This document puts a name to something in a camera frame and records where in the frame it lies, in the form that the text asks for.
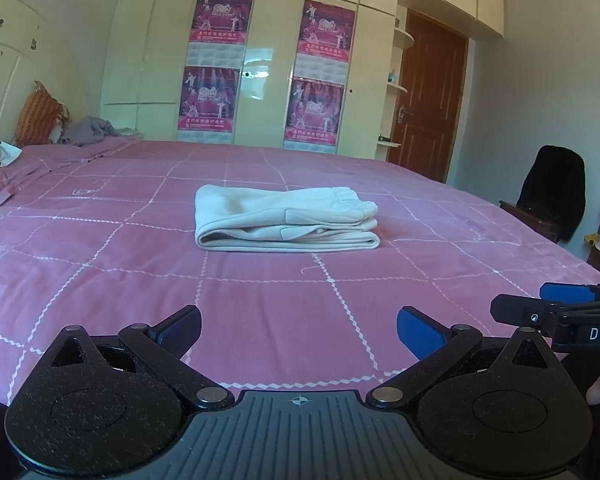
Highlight dark wooden chair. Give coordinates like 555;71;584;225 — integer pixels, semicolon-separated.
499;200;563;243

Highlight grey crumpled cloth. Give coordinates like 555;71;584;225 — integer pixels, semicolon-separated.
55;116;126;147

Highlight pink pillow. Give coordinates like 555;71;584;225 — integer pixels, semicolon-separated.
0;152;51;211

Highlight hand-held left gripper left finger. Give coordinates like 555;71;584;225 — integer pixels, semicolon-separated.
50;305;236;409

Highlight brown wooden door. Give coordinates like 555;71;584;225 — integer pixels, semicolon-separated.
387;9;468;183

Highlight white pants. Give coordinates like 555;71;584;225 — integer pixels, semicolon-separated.
194;184;382;253

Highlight orange striped pillow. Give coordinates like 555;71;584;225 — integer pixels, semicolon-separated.
14;80;71;147

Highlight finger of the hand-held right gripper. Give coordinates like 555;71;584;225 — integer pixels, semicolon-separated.
490;294;562;335
539;281;600;307

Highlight pink wall calendar poster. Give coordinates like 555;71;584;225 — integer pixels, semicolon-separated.
283;77;345;153
176;65;241;143
295;0;357;81
186;0;256;68

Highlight cream headboard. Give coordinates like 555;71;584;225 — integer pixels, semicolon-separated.
0;0;91;148

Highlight cream glossy wardrobe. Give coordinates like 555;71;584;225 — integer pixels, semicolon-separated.
100;0;506;153

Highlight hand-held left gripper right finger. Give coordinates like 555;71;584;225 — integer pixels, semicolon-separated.
367;305;556;409

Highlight pink checked bedspread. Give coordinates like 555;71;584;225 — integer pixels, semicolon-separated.
0;139;600;406

